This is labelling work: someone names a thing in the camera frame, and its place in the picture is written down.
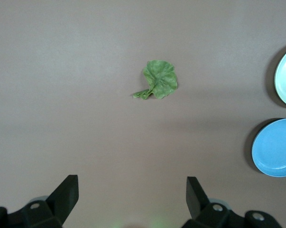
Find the blue plate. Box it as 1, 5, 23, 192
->
251, 118, 286, 178

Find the green lettuce leaf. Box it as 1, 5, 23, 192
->
132, 60, 179, 100

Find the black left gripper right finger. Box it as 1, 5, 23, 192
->
183, 176, 230, 228

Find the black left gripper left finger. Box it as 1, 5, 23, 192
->
20, 175, 79, 228

